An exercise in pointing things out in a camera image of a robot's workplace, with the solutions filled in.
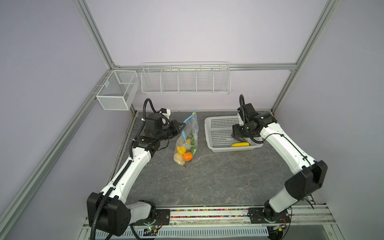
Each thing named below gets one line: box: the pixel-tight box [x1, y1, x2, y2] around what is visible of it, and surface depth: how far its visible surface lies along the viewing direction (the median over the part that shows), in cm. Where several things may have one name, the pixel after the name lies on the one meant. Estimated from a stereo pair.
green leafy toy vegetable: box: [190, 133, 198, 155], surface depth 84 cm
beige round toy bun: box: [173, 152, 186, 166], surface depth 90 cm
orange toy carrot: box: [183, 152, 194, 162], surface depth 88 cm
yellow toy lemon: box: [177, 146, 187, 155], surface depth 91 cm
